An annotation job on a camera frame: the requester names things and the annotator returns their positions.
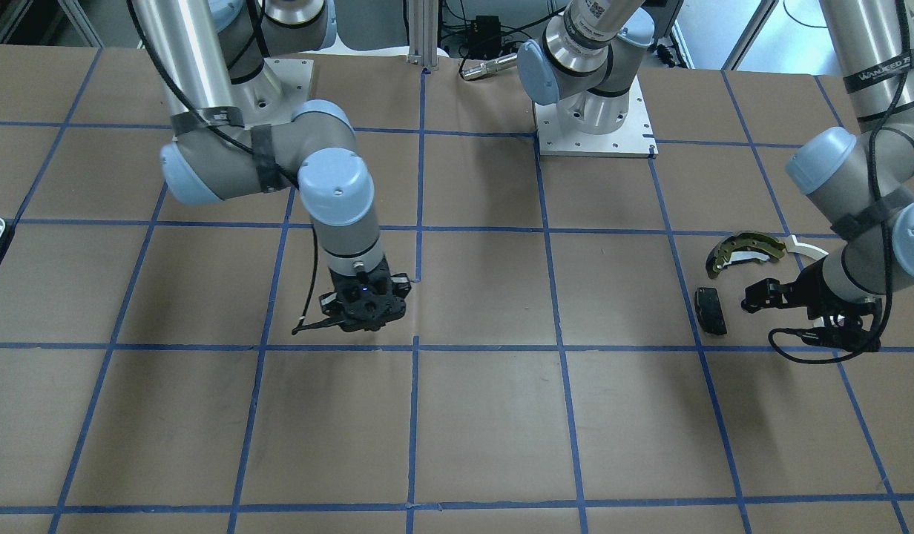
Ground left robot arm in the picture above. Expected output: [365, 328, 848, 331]
[516, 1, 914, 360]

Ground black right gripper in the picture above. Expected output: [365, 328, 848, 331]
[319, 258, 412, 332]

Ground olive brake shoe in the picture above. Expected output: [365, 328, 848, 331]
[705, 231, 786, 278]

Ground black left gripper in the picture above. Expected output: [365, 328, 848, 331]
[740, 263, 882, 354]

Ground black brake pad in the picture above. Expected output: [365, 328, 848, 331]
[694, 287, 728, 337]

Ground aluminium frame post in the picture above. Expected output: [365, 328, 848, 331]
[405, 1, 438, 71]

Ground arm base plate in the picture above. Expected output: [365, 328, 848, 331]
[231, 59, 315, 128]
[533, 77, 660, 158]

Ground white curved plastic part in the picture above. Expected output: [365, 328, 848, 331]
[783, 234, 828, 263]

